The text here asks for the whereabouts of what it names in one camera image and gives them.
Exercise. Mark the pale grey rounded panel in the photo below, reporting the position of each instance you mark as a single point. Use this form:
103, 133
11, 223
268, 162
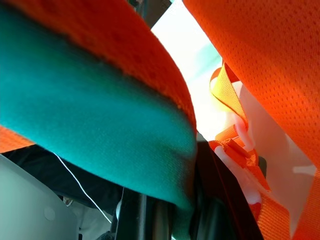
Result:
25, 200

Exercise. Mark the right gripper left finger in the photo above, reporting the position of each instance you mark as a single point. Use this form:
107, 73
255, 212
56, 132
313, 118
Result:
132, 215

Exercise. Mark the teal and orange backpack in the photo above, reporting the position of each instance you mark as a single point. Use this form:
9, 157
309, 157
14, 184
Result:
87, 112

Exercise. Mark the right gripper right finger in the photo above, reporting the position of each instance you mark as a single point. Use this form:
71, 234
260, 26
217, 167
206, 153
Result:
217, 195

